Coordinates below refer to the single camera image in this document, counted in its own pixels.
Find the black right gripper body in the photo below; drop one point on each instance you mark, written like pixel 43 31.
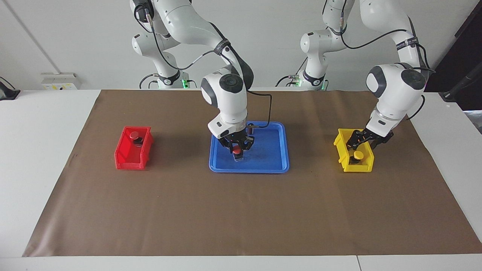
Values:
pixel 237 138

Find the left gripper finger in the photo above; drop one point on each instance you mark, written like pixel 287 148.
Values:
pixel 351 145
pixel 374 147

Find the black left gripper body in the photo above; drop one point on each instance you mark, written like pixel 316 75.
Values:
pixel 371 135

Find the red push button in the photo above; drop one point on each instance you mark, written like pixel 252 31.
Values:
pixel 134 134
pixel 237 151

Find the yellow push button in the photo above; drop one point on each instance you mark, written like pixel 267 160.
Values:
pixel 358 155

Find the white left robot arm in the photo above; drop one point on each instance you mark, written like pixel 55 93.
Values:
pixel 395 86

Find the blue plastic tray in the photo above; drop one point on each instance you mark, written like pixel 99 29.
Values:
pixel 267 158

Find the yellow plastic bin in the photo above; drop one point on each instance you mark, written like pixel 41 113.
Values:
pixel 367 162

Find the black cylindrical capacitor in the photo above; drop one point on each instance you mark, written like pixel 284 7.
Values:
pixel 251 130

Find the brown paper table mat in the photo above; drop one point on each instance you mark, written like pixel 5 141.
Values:
pixel 241 210

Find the black stand bar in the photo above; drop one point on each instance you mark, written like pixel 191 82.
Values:
pixel 457 90

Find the red plastic bin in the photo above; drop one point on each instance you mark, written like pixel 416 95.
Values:
pixel 122 156

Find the black background panel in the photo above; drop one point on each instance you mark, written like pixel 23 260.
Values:
pixel 470 56

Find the white wall socket box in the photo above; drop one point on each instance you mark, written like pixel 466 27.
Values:
pixel 56 81

